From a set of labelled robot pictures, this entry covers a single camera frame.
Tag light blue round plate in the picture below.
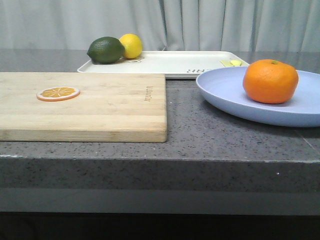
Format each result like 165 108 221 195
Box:
196 66 320 128

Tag orange mandarin fruit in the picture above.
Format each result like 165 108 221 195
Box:
242 59 299 104

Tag white rectangular tray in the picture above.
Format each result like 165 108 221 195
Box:
77 51 249 79

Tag wooden cutting board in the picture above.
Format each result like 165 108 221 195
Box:
0 72 167 143

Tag yellow lemon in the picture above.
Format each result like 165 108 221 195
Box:
119 33 143 59

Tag dark green lime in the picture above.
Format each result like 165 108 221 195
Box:
87 36 125 64

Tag pale yellow sliced pieces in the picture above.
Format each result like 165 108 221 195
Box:
220 59 243 67

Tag grey curtain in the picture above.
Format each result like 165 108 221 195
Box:
0 0 320 52

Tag orange slice disc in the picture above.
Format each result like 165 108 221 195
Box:
36 86 81 102

